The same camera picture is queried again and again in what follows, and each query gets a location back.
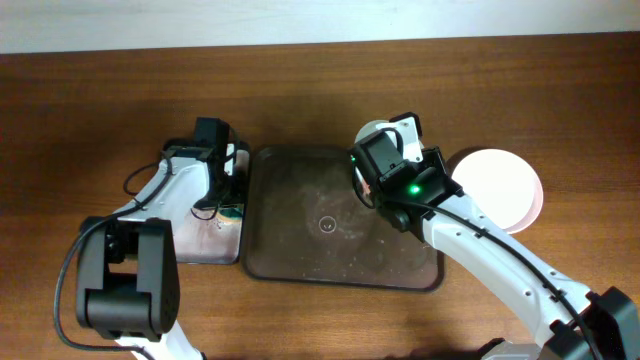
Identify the pale green plate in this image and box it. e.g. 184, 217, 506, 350
352, 119, 426, 199

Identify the green yellow sponge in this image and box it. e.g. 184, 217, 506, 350
216, 205, 244, 223

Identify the white plate front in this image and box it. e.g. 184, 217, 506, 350
452, 149, 544, 234

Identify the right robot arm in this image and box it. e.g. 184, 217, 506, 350
349, 128, 639, 359

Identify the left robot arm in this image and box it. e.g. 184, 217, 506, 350
67, 117, 249, 359

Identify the small black tray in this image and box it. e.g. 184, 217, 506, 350
158, 141, 249, 264

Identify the large brown tray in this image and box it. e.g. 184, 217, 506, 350
241, 145, 445, 292

